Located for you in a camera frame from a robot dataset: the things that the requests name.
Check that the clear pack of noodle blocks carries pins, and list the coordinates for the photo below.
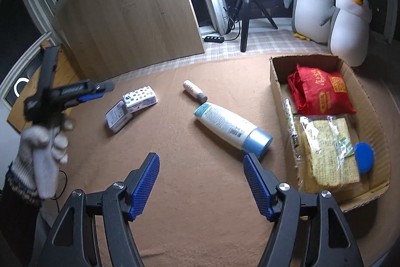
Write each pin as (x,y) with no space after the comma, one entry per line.
(325,154)

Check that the patterned tube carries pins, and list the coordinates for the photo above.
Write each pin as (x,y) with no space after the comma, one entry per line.
(290,120)

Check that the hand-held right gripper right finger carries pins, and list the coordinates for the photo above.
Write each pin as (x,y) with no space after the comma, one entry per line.
(259,188)

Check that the small penguin plush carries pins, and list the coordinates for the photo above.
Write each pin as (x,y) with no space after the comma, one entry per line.
(350,35)

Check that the cardboard box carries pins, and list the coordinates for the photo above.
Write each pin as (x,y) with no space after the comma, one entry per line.
(365,91)

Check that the white bottle with blue cap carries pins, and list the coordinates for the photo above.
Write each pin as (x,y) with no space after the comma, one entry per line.
(228,126)

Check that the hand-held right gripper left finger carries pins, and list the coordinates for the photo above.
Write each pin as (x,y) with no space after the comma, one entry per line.
(143,185)

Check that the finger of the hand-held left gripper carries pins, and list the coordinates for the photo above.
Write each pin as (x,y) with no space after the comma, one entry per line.
(90,97)
(78,88)

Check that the large penguin plush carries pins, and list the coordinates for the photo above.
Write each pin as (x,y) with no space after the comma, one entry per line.
(312,4)

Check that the red bag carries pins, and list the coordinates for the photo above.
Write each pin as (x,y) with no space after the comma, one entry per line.
(318,91)

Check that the person's left hand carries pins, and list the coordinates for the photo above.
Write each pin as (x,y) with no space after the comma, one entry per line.
(40,154)

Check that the white box with grey base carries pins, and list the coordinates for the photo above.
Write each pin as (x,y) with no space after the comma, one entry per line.
(117,117)

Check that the black power strip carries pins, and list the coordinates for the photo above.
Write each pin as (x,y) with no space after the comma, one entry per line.
(214,39)

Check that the light wood panel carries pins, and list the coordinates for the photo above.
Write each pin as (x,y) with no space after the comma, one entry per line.
(125,20)

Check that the small pink bottle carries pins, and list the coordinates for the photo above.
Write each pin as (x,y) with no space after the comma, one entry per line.
(193,88)

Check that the blue round lid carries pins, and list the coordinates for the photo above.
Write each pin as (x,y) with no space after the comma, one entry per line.
(364,157)

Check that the checked mat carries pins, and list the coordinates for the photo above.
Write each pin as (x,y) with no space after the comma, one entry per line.
(265,41)

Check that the black tripod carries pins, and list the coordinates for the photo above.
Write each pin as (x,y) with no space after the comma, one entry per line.
(245,20)

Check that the person's left forearm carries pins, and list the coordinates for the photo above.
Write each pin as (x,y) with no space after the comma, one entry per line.
(15,217)

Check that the patterned tissue pack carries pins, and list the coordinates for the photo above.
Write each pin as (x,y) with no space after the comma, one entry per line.
(140,98)

